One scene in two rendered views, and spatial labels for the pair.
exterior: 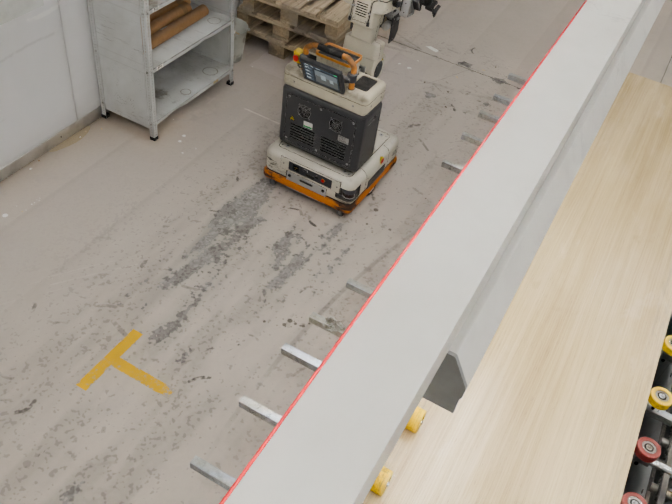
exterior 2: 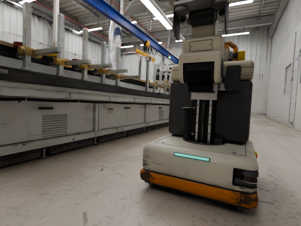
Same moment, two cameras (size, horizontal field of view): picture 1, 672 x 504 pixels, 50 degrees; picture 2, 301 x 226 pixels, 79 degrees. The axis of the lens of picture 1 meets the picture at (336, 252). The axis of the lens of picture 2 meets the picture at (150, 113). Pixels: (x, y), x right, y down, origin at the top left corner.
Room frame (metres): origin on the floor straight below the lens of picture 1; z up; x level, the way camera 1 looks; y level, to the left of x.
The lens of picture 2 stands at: (4.90, -0.18, 0.52)
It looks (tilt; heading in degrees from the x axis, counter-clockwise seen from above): 3 degrees down; 184
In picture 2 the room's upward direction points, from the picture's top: 3 degrees clockwise
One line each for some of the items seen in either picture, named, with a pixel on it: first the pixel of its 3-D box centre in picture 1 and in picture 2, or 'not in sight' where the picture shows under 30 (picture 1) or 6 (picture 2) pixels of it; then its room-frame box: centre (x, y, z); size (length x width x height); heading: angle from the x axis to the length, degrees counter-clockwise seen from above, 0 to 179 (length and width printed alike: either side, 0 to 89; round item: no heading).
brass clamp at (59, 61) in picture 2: not in sight; (62, 63); (3.48, -0.98, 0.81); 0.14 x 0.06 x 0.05; 158
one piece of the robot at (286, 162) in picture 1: (310, 174); not in sight; (3.34, 0.23, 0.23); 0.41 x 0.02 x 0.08; 67
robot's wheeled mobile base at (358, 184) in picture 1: (333, 155); (202, 158); (3.64, 0.12, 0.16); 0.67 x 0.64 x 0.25; 157
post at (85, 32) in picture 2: not in sight; (84, 55); (3.27, -0.90, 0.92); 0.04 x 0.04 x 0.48; 68
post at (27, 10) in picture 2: not in sight; (27, 40); (3.74, -1.09, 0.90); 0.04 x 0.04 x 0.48; 68
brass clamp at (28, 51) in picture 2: not in sight; (30, 52); (3.71, -1.08, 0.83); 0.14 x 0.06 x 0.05; 158
